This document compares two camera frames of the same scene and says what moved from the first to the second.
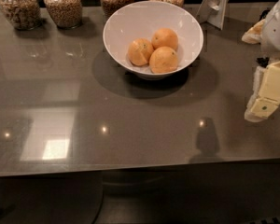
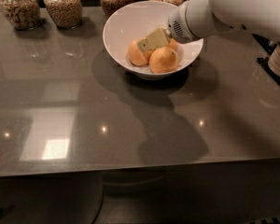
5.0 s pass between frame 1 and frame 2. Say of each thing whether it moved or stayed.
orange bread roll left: stayed
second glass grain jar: stayed
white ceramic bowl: stayed
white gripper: moved
